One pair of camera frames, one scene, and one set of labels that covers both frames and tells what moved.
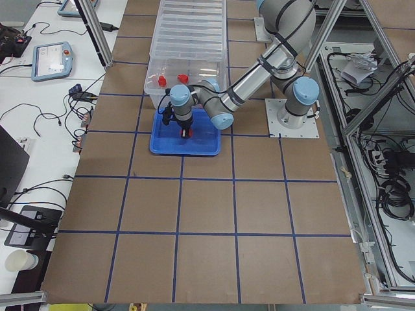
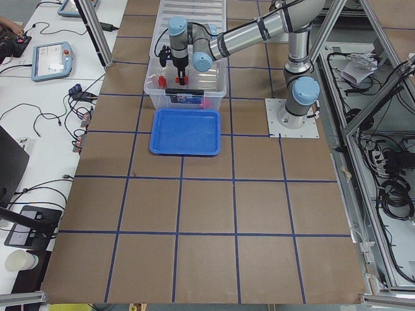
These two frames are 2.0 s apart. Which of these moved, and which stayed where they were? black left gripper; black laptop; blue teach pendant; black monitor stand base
Moved: black left gripper
Stayed: black monitor stand base; black laptop; blue teach pendant
